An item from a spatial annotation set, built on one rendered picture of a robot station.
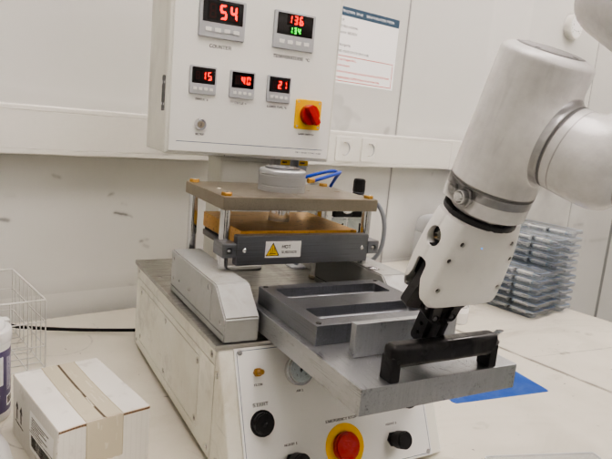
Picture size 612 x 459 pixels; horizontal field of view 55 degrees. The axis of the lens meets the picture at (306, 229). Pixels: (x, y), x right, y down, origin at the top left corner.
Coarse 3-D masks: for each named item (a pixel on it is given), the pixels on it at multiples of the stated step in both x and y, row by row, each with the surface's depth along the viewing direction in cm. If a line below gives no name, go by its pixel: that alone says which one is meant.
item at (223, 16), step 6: (210, 6) 99; (216, 6) 99; (222, 6) 100; (228, 6) 100; (234, 6) 101; (210, 12) 99; (216, 12) 99; (222, 12) 100; (228, 12) 100; (234, 12) 101; (210, 18) 99; (216, 18) 100; (222, 18) 100; (228, 18) 100; (234, 18) 101
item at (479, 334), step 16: (448, 336) 64; (464, 336) 65; (480, 336) 65; (496, 336) 66; (384, 352) 61; (400, 352) 60; (416, 352) 61; (432, 352) 62; (448, 352) 63; (464, 352) 64; (480, 352) 66; (496, 352) 67; (384, 368) 61; (400, 368) 60
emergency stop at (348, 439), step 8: (344, 432) 81; (336, 440) 80; (344, 440) 81; (352, 440) 81; (336, 448) 80; (344, 448) 80; (352, 448) 81; (336, 456) 80; (344, 456) 80; (352, 456) 81
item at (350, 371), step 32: (384, 320) 68; (288, 352) 72; (320, 352) 67; (352, 352) 66; (352, 384) 60; (384, 384) 60; (416, 384) 62; (448, 384) 64; (480, 384) 67; (512, 384) 69
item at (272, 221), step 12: (204, 216) 101; (216, 216) 97; (240, 216) 100; (252, 216) 101; (264, 216) 102; (276, 216) 97; (288, 216) 98; (300, 216) 105; (312, 216) 107; (216, 228) 96; (240, 228) 89; (252, 228) 90; (264, 228) 91; (276, 228) 92; (288, 228) 93; (300, 228) 94; (312, 228) 95; (324, 228) 96; (336, 228) 97; (348, 228) 98
